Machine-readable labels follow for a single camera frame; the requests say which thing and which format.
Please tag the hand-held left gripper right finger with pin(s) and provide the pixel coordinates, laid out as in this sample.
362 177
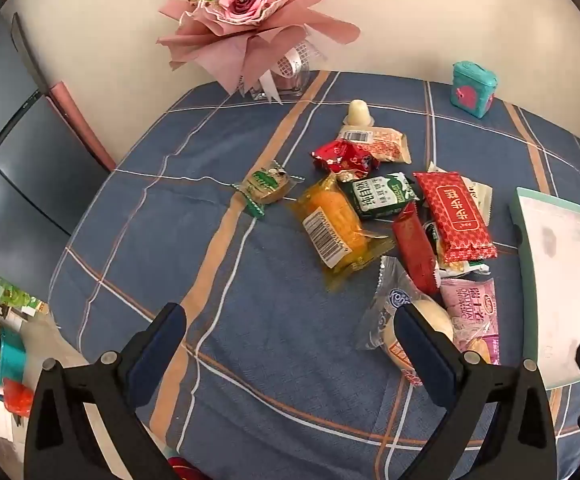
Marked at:
425 355

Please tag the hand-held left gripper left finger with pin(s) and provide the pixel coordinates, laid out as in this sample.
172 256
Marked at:
157 355

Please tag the clear bun packet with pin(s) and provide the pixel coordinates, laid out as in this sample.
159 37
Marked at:
385 305

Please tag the pink cake packet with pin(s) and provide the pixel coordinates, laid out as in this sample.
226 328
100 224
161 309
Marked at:
470 305

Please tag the dark red biscuit packet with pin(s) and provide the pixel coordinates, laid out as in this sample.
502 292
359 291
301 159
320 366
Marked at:
415 245

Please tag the white tray with green rim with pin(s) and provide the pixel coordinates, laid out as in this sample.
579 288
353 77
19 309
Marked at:
560 270

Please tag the red packet with white label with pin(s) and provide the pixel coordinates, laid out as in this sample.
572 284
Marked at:
452 215

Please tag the green white biscuit packet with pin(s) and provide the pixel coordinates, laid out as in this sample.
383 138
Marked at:
380 195

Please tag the white packet with orange print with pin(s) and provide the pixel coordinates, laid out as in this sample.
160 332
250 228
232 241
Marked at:
480 197

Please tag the yellow cake packet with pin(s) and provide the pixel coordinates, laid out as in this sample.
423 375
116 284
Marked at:
330 215

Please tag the green clear pastry packet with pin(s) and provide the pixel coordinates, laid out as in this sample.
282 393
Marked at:
267 187

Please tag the red candy packet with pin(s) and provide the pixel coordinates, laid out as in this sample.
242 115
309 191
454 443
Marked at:
340 157

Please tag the orange white snack packet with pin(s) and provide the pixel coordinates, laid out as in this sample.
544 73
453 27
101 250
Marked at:
390 142

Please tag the cream jelly cup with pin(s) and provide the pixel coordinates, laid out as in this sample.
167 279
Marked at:
357 112

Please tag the blue plaid tablecloth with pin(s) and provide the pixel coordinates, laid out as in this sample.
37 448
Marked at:
250 335

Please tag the teal plastic container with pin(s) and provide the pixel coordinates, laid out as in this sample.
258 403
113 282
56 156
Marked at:
12 357

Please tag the grey refrigerator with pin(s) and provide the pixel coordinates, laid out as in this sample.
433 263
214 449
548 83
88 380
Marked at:
19 160

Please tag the teal box with pink prints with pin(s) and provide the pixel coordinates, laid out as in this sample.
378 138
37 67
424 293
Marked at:
472 90

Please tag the clear glass vase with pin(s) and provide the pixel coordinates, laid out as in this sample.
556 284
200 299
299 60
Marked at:
290 87

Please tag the pink rose bouquet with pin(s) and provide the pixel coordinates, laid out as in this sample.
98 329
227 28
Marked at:
240 5

